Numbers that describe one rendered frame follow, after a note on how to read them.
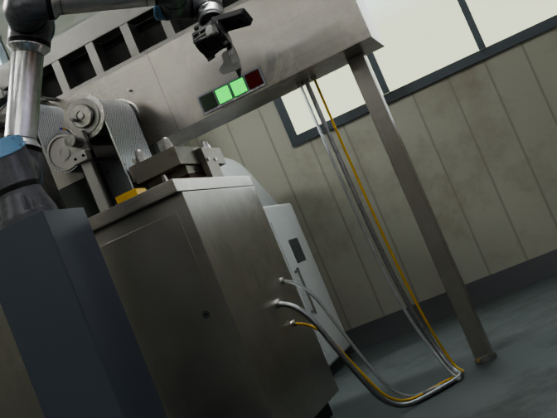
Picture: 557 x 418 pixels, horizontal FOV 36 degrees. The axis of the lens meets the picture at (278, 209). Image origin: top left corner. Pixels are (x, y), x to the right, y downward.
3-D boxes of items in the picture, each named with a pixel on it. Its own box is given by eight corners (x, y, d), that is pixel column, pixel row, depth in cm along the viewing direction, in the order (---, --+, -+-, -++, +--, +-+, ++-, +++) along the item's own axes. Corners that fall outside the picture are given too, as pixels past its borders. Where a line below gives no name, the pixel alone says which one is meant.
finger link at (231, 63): (229, 88, 230) (215, 59, 232) (248, 77, 229) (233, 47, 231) (225, 85, 227) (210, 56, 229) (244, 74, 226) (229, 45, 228)
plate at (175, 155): (137, 184, 268) (130, 166, 269) (187, 182, 307) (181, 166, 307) (181, 163, 264) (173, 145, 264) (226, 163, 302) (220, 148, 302)
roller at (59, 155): (54, 177, 281) (41, 143, 282) (93, 176, 305) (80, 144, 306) (84, 162, 277) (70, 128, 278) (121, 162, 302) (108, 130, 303)
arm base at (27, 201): (39, 213, 208) (24, 176, 208) (-11, 237, 212) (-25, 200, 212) (70, 211, 222) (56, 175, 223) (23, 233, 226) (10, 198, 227)
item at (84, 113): (95, 119, 273) (78, 132, 275) (98, 119, 275) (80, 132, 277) (83, 99, 274) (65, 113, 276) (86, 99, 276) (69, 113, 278)
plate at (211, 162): (208, 180, 279) (195, 149, 280) (219, 180, 289) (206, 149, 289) (215, 177, 278) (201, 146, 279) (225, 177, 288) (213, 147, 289)
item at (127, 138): (126, 174, 274) (104, 121, 275) (157, 173, 296) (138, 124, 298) (127, 174, 274) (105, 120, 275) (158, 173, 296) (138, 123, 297)
